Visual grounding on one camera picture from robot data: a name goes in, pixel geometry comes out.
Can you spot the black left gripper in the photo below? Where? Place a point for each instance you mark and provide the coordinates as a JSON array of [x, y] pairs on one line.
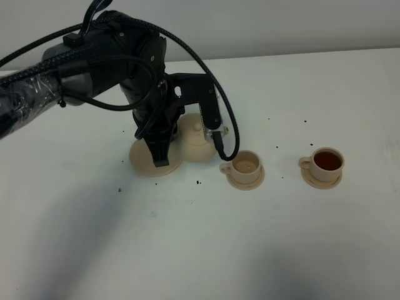
[[156, 113]]

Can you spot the beige ceramic teapot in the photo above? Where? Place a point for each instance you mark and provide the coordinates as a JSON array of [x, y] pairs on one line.
[[193, 147]]

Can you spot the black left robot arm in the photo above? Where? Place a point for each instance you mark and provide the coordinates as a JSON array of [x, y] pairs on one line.
[[112, 62]]

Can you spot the beige teapot saucer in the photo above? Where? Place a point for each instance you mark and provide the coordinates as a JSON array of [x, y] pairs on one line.
[[142, 161]]

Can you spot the beige left teacup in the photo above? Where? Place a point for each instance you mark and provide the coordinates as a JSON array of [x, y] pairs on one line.
[[244, 168]]

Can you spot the beige teacup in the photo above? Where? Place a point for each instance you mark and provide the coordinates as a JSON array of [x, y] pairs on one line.
[[244, 168], [324, 164]]

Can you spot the beige left cup saucer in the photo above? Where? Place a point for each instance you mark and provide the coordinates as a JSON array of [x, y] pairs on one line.
[[249, 186]]

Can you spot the beige cup saucer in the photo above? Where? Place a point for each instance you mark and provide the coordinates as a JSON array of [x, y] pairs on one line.
[[249, 186], [306, 175]]

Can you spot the beige right cup saucer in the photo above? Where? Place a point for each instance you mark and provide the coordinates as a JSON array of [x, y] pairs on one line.
[[306, 175]]

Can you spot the beige right teacup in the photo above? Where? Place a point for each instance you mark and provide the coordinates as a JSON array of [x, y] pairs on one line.
[[324, 164]]

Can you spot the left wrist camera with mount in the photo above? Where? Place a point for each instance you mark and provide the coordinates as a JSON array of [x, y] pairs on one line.
[[186, 89]]

